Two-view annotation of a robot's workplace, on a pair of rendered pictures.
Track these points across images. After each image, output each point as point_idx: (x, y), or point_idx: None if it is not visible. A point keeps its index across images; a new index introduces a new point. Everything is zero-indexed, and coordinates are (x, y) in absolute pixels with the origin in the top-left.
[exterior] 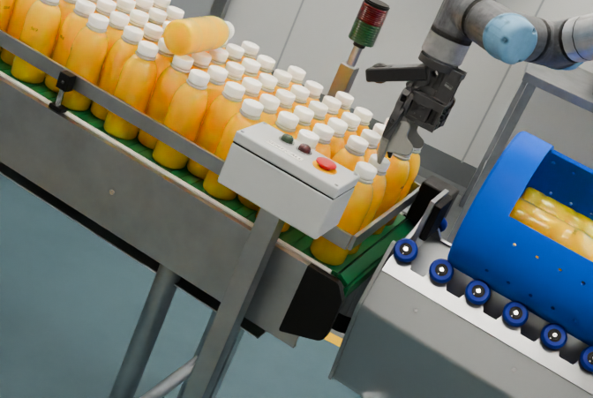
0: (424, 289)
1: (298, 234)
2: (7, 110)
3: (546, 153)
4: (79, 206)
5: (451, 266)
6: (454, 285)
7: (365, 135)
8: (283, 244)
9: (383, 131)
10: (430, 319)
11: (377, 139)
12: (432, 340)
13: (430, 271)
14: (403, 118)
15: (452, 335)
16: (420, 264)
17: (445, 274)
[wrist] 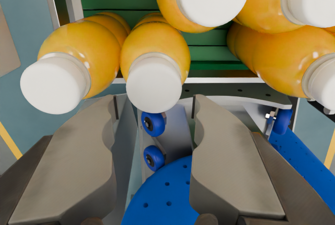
0: (145, 138)
1: None
2: None
3: None
4: None
5: (154, 170)
6: (181, 155)
7: None
8: None
9: (32, 146)
10: (142, 138)
11: (308, 22)
12: (139, 138)
13: (145, 148)
14: (201, 202)
15: (143, 154)
16: (186, 123)
17: (148, 163)
